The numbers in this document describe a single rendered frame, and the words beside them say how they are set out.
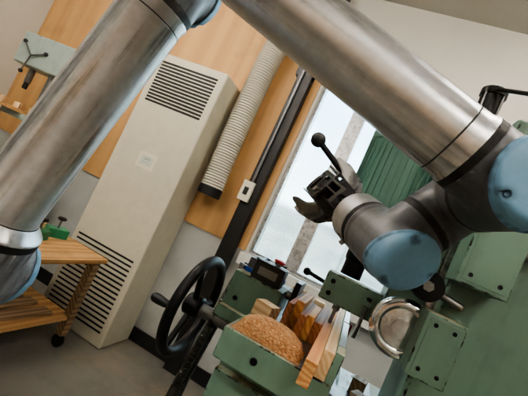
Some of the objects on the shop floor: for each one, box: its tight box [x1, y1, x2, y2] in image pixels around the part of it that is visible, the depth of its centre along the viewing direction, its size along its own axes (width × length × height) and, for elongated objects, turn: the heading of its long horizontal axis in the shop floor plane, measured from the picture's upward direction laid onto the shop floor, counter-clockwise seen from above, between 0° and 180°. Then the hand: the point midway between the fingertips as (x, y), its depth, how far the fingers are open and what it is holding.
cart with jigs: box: [0, 216, 108, 347], centre depth 174 cm, size 66×57×64 cm
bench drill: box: [0, 31, 76, 120], centre depth 235 cm, size 48×62×158 cm
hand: (321, 187), depth 81 cm, fingers closed on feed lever, 14 cm apart
